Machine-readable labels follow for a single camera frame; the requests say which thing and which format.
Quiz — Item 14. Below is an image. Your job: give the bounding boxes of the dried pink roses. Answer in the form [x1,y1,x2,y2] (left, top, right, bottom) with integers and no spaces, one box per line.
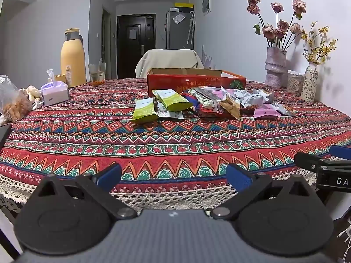
[245,0,307,51]

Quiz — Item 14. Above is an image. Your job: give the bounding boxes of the patterned red tablecloth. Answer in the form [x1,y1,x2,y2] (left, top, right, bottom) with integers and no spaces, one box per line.
[0,77,351,215]

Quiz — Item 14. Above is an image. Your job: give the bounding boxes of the glass cup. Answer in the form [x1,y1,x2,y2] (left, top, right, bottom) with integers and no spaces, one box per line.
[88,62,106,84]

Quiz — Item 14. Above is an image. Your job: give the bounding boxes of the chair with beige cover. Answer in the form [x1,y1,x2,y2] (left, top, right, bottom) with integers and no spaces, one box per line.
[135,49,205,78]

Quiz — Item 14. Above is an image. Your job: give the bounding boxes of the red cardboard box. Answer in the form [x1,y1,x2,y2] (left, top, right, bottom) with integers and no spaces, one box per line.
[147,68,246,98]

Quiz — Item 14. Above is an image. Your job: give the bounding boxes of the purple tissue box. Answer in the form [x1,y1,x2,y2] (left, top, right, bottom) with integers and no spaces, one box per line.
[41,69,70,107]

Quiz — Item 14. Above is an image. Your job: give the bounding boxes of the red blue snack packet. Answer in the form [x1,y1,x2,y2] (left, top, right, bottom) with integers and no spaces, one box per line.
[182,89,225,118]

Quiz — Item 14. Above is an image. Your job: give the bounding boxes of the speckled white vase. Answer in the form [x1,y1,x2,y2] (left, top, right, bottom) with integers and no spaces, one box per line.
[300,62,319,104]

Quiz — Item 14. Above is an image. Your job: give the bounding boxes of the clear grain container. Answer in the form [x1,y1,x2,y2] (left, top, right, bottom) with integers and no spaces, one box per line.
[287,70,305,97]

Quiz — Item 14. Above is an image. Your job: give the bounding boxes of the white cable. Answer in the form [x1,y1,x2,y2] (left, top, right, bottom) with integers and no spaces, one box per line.
[337,219,351,254]

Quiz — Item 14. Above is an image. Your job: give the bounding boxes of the pink snack packet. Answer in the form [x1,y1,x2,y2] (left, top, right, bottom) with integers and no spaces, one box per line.
[212,88,239,102]
[254,107,281,119]

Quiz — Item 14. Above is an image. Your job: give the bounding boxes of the pink ceramic vase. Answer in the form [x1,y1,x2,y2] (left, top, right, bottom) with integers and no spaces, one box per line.
[265,46,288,89]

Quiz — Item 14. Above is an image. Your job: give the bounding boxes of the golden nut snack packet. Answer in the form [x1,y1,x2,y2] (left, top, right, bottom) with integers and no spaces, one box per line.
[219,86,242,120]

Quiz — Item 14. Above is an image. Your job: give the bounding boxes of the dark entrance door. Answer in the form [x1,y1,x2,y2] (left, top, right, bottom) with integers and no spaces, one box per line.
[116,14,157,79]

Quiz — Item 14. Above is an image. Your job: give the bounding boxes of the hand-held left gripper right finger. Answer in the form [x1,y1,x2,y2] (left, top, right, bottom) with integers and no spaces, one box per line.
[210,163,316,220]

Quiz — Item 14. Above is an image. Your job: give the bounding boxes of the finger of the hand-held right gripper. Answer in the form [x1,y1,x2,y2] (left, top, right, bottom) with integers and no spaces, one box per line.
[330,145,351,160]
[294,151,351,174]

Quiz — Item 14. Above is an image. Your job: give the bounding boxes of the silver grey snack packet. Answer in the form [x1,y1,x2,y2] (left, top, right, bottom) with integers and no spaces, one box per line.
[238,89,270,109]

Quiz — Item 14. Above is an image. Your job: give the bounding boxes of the green snack packet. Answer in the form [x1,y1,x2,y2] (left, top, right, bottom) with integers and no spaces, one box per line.
[152,89,194,112]
[130,99,159,123]

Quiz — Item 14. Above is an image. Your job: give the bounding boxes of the yellow flower branches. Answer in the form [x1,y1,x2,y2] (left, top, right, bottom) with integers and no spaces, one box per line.
[301,22,338,66]

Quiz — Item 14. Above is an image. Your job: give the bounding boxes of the yellow thermos jug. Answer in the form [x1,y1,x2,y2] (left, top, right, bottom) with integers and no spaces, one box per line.
[60,28,87,88]

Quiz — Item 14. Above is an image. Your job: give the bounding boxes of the clear plastic bag of snacks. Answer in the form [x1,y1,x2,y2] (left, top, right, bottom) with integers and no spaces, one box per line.
[0,75,33,122]

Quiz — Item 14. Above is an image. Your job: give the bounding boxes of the white folded umbrella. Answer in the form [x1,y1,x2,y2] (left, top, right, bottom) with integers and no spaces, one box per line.
[187,11,196,44]

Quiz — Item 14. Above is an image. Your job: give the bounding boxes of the yellow black box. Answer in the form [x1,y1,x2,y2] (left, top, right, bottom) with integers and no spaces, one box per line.
[175,2,194,12]

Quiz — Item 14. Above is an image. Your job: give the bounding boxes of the white wrapped pastries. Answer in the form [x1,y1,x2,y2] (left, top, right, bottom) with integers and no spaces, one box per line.
[26,85,44,107]

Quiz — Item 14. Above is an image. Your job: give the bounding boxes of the dark flat object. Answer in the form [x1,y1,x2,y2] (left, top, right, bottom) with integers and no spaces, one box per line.
[0,124,12,148]

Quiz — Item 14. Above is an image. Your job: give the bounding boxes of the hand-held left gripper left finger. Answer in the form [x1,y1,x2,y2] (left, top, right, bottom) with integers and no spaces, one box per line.
[33,163,137,221]

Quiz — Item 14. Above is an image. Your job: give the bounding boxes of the grey refrigerator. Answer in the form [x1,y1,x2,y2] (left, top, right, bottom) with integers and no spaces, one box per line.
[165,9,195,50]

